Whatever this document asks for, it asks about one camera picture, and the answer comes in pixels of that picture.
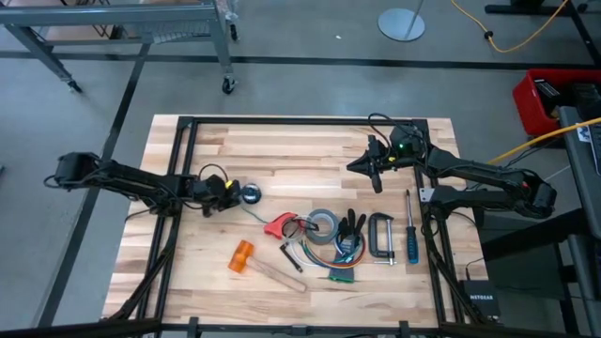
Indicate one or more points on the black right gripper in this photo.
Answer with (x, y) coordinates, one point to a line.
(375, 162)

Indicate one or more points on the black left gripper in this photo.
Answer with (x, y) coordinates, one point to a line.
(213, 190)

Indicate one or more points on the black round spool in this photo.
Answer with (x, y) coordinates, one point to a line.
(251, 193)

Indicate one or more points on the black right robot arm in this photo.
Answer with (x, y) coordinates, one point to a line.
(479, 176)

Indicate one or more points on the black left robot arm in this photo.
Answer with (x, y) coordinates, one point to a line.
(122, 180)

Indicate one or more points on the black spring clamp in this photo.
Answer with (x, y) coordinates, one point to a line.
(350, 220)

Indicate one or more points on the orange head wooden mallet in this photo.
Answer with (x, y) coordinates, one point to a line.
(241, 256)

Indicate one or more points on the white tape roll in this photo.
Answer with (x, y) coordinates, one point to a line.
(293, 236)

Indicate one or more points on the black C-clamp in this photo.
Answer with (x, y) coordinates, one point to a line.
(373, 235)

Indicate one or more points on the small blue grey module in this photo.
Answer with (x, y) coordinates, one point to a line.
(347, 246)

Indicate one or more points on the round grey stand base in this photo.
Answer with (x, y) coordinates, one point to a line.
(400, 23)

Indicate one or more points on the red plastic bin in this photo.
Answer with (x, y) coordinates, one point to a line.
(526, 103)

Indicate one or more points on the grey metal wheeled cart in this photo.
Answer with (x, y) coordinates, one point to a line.
(117, 14)

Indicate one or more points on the grey desk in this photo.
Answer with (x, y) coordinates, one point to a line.
(582, 197)

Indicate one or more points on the grey duct tape roll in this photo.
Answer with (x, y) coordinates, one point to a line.
(313, 237)

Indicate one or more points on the black aluminium rig frame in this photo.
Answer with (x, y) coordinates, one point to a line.
(300, 329)

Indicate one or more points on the black Netgear network switch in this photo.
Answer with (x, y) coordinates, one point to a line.
(480, 298)

